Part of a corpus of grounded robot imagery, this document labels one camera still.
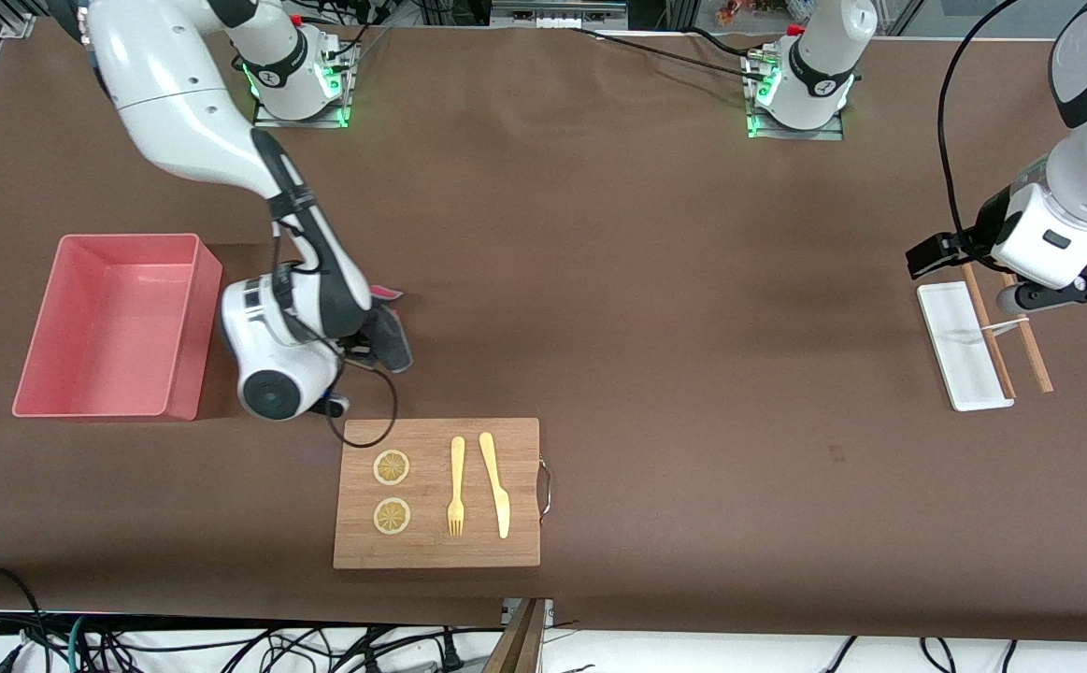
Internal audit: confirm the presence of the pink and grey cloth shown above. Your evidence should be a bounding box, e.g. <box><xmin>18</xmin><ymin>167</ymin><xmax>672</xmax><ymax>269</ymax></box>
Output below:
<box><xmin>364</xmin><ymin>285</ymin><xmax>414</xmax><ymax>375</ymax></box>

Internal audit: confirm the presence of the white rectangular tray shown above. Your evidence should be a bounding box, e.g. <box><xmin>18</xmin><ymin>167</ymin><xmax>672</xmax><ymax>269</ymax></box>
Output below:
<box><xmin>917</xmin><ymin>280</ymin><xmax>1015</xmax><ymax>412</ymax></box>

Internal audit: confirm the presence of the yellow plastic fork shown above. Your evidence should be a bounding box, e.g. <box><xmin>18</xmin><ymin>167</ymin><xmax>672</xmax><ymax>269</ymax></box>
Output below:
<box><xmin>447</xmin><ymin>436</ymin><xmax>466</xmax><ymax>537</ymax></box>

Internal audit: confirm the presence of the yellow plastic knife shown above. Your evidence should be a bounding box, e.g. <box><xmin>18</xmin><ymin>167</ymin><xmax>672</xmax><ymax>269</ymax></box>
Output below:
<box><xmin>479</xmin><ymin>431</ymin><xmax>511</xmax><ymax>540</ymax></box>

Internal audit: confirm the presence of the wooden cutting board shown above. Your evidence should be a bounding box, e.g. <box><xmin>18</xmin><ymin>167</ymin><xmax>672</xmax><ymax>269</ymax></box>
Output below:
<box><xmin>333</xmin><ymin>418</ymin><xmax>541</xmax><ymax>569</ymax></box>

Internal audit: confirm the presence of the pink plastic bin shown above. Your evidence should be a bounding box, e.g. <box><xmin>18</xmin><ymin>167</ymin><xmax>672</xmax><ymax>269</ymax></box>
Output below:
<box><xmin>12</xmin><ymin>234</ymin><xmax>223</xmax><ymax>422</ymax></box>

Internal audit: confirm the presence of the wooden slat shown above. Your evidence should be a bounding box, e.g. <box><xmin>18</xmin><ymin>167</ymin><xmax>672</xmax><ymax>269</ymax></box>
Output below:
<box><xmin>482</xmin><ymin>598</ymin><xmax>549</xmax><ymax>673</ymax></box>

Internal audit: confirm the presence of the grey power strip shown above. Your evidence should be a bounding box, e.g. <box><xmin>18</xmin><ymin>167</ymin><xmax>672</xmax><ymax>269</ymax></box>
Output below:
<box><xmin>492</xmin><ymin>0</ymin><xmax>628</xmax><ymax>29</ymax></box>

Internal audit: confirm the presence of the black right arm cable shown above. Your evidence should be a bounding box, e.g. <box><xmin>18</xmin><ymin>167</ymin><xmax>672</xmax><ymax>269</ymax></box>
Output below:
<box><xmin>267</xmin><ymin>215</ymin><xmax>400</xmax><ymax>449</ymax></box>

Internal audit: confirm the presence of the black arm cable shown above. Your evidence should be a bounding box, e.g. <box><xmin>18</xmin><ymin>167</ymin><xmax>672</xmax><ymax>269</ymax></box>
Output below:
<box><xmin>267</xmin><ymin>215</ymin><xmax>400</xmax><ymax>449</ymax></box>
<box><xmin>937</xmin><ymin>0</ymin><xmax>1025</xmax><ymax>258</ymax></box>

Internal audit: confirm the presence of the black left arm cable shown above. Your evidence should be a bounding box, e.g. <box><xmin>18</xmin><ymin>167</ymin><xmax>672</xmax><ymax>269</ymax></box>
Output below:
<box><xmin>937</xmin><ymin>0</ymin><xmax>1025</xmax><ymax>258</ymax></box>

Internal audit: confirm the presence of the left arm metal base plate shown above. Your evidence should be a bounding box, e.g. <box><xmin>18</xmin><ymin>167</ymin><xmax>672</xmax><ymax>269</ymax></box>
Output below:
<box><xmin>744</xmin><ymin>47</ymin><xmax>845</xmax><ymax>141</ymax></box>

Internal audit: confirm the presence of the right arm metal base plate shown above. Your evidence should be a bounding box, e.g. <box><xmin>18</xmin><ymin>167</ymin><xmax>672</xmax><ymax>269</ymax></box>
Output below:
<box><xmin>253</xmin><ymin>37</ymin><xmax>357</xmax><ymax>129</ymax></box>

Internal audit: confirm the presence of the metal table bracket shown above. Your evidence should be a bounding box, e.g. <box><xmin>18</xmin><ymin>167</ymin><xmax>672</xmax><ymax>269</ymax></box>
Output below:
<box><xmin>501</xmin><ymin>598</ymin><xmax>555</xmax><ymax>629</ymax></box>

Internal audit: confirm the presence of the black cable on table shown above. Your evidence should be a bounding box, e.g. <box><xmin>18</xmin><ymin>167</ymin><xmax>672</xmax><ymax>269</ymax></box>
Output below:
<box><xmin>566</xmin><ymin>26</ymin><xmax>773</xmax><ymax>83</ymax></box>

